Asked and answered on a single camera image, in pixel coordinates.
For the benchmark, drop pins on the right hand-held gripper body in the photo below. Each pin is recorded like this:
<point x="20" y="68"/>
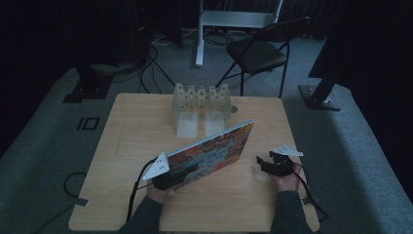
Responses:
<point x="279" y="165"/>

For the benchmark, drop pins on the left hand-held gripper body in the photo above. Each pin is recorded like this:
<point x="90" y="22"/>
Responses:
<point x="160" y="169"/>

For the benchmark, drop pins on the colourful picture book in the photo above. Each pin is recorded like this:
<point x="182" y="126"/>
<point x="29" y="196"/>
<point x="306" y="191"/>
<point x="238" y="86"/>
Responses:
<point x="214" y="152"/>

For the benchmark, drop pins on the person's right hand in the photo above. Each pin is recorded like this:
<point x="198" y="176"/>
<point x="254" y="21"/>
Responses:
<point x="289" y="182"/>

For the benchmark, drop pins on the person's left hand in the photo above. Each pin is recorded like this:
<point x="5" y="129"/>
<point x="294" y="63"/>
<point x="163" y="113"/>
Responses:
<point x="157" y="194"/>

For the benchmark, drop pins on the grey tape strip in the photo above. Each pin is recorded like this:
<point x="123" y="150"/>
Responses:
<point x="78" y="201"/>
<point x="307" y="201"/>

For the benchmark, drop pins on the round grey table grommet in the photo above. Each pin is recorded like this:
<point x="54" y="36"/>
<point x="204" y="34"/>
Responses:
<point x="234" y="109"/>

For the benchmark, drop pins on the translucent expandable book rack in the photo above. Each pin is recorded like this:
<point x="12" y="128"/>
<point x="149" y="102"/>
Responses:
<point x="201" y="104"/>

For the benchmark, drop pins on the black folding chair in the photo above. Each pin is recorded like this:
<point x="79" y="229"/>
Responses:
<point x="259" y="53"/>

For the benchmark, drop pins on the black stand with base plate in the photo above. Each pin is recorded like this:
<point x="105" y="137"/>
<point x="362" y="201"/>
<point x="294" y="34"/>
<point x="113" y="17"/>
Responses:
<point x="319" y="96"/>
<point x="89" y="86"/>

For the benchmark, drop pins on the white metal desk frame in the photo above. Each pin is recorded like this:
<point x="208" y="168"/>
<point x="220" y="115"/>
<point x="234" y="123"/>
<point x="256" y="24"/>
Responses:
<point x="227" y="19"/>

